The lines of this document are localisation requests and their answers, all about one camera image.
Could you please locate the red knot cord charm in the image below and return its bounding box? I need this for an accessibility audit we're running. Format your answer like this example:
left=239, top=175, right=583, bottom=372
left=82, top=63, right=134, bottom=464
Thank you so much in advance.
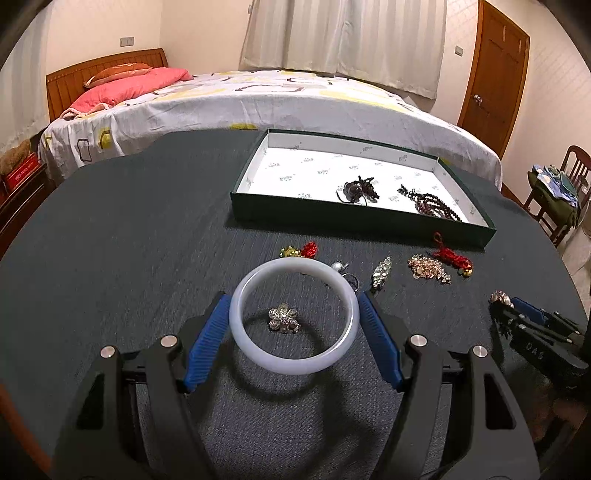
left=431, top=232, right=474, bottom=278

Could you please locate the rose gold chain bracelet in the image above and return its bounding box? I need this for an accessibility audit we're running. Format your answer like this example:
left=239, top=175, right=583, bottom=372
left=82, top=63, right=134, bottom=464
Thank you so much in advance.
left=407, top=253, right=453, bottom=285

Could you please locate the crystal leaf brooch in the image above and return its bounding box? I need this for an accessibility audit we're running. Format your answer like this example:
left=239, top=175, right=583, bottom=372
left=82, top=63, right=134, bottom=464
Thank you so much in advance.
left=370, top=256, right=392, bottom=291

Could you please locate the pearl keyring charm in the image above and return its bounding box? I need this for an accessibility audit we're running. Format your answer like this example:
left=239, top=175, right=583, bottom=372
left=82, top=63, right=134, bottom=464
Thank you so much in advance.
left=331, top=261, right=360, bottom=292

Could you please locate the white jade bangle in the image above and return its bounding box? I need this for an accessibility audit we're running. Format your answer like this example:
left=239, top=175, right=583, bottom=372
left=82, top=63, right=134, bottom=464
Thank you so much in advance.
left=228, top=256, right=361, bottom=376

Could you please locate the silver flower brooch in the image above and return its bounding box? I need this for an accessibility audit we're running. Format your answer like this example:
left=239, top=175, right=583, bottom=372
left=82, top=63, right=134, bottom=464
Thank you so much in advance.
left=267, top=303, right=301, bottom=334

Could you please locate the red knot gold charm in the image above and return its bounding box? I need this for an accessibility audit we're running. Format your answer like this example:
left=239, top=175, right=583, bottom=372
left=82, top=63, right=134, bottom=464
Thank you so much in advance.
left=280, top=241, right=318, bottom=259

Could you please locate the green jewelry tray box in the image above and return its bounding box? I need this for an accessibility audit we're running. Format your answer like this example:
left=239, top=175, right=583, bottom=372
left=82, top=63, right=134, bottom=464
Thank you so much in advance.
left=230, top=130, right=496, bottom=249

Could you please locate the person's right hand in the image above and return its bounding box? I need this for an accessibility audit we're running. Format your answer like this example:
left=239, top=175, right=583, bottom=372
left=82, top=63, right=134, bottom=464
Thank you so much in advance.
left=529, top=393, right=588, bottom=441

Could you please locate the clothes pile on chair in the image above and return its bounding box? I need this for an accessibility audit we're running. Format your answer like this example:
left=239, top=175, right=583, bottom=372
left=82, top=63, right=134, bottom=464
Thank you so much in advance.
left=528, top=164, right=581, bottom=227

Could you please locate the wooden chair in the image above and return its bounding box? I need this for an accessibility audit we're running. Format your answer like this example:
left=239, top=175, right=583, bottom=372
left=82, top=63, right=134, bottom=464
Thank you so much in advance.
left=524, top=145, right=590, bottom=246

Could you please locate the dark green table cloth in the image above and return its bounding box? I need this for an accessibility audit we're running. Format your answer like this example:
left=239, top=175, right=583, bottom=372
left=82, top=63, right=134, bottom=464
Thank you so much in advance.
left=1, top=131, right=586, bottom=479

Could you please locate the black tassel pendant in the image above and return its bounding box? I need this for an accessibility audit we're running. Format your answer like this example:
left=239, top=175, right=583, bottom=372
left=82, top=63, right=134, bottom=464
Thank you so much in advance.
left=335, top=176, right=380, bottom=204

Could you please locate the wooden nightstand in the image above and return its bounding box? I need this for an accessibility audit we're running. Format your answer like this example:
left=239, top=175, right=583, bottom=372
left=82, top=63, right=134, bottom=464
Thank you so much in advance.
left=0, top=164, right=55, bottom=257

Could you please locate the brown wooden door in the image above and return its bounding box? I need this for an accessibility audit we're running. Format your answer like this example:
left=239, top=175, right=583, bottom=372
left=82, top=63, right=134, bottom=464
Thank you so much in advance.
left=458, top=1, right=530, bottom=156

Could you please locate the red box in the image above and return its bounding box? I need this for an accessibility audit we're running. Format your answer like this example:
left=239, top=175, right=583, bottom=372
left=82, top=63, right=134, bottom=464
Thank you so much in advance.
left=4, top=153, right=41, bottom=193

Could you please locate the brown plush toy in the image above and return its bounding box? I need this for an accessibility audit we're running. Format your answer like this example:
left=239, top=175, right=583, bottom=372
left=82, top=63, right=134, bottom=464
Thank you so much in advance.
left=0, top=139, right=31, bottom=176

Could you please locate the beige curtain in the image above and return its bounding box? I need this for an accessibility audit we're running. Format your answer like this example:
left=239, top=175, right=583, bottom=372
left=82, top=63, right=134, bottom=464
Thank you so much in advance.
left=239, top=0, right=448, bottom=100

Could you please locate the bed with patterned sheet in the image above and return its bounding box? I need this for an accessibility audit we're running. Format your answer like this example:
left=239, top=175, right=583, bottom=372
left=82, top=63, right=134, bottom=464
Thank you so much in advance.
left=38, top=70, right=503, bottom=187

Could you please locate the pink pillow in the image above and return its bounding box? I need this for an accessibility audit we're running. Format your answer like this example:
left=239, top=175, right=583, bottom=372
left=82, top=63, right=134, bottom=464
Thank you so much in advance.
left=63, top=67, right=192, bottom=115

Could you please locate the wooden headboard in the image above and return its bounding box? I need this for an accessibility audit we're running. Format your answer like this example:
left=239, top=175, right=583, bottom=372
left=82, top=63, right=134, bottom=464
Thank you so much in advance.
left=46, top=48, right=168, bottom=122

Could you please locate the orange pillow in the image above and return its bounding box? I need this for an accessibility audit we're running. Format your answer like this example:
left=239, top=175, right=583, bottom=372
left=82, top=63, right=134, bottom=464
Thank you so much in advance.
left=84, top=63, right=152, bottom=90

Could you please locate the dark red bead necklace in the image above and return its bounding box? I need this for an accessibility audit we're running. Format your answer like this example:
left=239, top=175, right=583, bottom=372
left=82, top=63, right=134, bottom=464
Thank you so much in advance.
left=396, top=184, right=463, bottom=223

